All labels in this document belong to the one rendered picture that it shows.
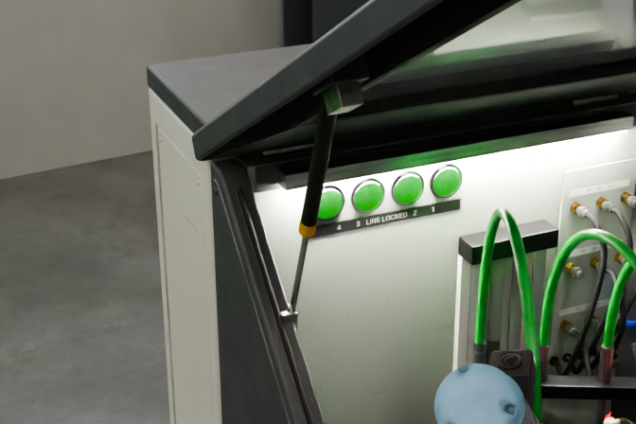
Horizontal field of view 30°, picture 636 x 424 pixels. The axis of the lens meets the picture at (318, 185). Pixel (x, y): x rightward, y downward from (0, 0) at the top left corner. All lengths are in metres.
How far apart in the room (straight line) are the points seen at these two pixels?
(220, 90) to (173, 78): 0.09
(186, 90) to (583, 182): 0.59
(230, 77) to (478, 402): 0.80
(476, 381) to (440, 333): 0.73
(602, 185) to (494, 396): 0.82
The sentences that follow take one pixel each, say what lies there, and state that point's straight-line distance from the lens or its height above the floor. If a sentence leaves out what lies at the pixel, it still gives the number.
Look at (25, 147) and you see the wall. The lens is 5.35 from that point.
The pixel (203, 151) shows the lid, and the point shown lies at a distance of 1.48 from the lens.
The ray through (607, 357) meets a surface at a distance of 1.73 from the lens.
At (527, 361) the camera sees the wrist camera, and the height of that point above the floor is 1.37.
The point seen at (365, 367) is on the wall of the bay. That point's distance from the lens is 1.73.
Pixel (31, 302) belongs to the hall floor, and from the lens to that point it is 4.31.
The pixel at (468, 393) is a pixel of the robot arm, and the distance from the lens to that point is 1.04.
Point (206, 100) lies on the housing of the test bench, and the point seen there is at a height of 1.50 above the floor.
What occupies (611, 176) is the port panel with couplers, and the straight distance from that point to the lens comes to 1.81.
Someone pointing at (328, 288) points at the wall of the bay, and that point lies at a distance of 1.64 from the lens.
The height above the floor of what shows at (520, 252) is 1.42.
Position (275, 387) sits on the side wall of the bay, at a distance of 1.45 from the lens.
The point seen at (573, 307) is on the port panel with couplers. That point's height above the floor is 1.13.
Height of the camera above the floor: 2.03
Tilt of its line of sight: 23 degrees down
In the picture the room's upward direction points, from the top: straight up
